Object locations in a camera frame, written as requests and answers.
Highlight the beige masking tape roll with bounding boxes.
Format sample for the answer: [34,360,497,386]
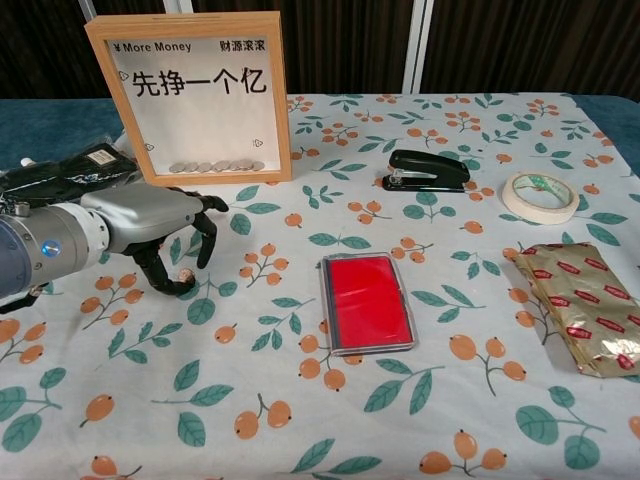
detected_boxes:
[502,172,581,225]

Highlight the floral orange green tablecloth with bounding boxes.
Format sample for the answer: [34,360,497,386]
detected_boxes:
[0,92,640,480]

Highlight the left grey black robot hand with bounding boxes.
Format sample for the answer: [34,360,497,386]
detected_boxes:
[79,185,230,298]

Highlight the white partition post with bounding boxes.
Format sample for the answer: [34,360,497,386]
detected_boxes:
[402,0,435,95]

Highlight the wooden glass-front money box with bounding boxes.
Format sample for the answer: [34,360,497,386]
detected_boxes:
[83,10,292,187]

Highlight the black item in plastic bag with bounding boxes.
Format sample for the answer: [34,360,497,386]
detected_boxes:
[0,132,141,211]

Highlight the gold foil packet red labels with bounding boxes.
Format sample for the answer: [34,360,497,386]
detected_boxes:
[514,241,640,377]

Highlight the teal table cover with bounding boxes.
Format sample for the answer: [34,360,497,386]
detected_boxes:
[0,92,640,281]

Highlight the red ink pad case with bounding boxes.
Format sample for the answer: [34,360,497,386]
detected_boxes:
[318,251,419,357]

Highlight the black stapler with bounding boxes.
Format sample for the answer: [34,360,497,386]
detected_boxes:
[380,148,471,194]

